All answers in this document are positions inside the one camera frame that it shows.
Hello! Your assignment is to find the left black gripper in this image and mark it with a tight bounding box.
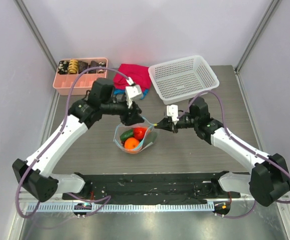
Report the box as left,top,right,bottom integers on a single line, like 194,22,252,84
102,97,145,126

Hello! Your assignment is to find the red pepper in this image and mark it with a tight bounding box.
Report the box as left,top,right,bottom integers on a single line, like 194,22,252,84
133,127,147,141

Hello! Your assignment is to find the green cucumber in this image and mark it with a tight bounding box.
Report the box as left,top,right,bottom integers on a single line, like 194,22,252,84
120,129,134,142

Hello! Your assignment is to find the clear zip top bag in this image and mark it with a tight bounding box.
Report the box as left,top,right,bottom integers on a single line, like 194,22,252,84
113,118,158,154

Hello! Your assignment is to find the orange fruit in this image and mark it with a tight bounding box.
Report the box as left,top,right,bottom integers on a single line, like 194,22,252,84
124,137,140,152

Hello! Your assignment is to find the green avocado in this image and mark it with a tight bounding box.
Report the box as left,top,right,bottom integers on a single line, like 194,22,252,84
148,131,158,144

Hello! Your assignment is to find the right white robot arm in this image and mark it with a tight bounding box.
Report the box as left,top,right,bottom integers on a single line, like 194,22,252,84
154,97,290,207

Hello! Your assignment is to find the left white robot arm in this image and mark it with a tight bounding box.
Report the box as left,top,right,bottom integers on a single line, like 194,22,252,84
12,78,144,203

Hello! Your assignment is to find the blue folded cloth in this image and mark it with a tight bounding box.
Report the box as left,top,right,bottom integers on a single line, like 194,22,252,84
113,88,149,100

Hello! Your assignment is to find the white plastic basket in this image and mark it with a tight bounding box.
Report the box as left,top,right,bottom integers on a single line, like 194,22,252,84
148,55,219,105

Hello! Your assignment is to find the red folded cloth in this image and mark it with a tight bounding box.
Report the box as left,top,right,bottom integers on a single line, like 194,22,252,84
113,63,151,91

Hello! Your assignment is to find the floral end roll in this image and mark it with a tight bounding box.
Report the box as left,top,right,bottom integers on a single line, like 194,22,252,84
97,61,107,74

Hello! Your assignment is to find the black patterned roll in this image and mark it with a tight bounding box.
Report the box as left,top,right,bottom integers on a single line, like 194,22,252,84
88,60,99,74

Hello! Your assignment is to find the dark brown roll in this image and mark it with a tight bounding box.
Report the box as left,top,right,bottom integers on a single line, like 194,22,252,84
78,60,89,74

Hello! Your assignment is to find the pink compartment tray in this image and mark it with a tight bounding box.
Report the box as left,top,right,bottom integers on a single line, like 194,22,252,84
53,57,108,96

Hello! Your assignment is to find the yellow striped roll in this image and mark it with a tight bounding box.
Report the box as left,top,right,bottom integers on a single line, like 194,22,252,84
68,59,79,75

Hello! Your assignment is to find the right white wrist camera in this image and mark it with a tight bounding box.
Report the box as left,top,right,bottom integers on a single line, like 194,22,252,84
166,104,179,124

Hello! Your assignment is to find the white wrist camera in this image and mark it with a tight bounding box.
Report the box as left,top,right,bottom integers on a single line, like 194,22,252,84
166,104,179,124
125,77,143,109

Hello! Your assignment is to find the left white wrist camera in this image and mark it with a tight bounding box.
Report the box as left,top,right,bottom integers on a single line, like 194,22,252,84
125,77,143,109

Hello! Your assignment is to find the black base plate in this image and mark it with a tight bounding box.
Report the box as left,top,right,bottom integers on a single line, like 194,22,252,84
77,171,241,205

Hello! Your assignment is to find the white slotted cable duct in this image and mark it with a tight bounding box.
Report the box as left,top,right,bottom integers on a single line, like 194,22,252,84
37,201,214,213

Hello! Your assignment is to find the aluminium frame rail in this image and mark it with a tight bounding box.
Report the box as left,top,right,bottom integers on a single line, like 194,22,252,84
18,191,38,203

